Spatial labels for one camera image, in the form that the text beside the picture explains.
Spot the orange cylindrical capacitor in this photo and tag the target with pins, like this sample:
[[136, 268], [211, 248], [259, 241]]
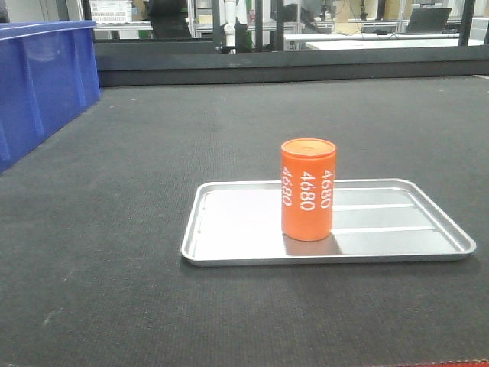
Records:
[[308, 168]]

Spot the white table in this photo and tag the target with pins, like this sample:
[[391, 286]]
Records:
[[367, 41]]

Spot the blue plastic crate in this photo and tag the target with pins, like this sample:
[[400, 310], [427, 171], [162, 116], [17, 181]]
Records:
[[48, 78]]

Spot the open laptop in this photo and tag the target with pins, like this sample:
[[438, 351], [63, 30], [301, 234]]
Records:
[[427, 20]]

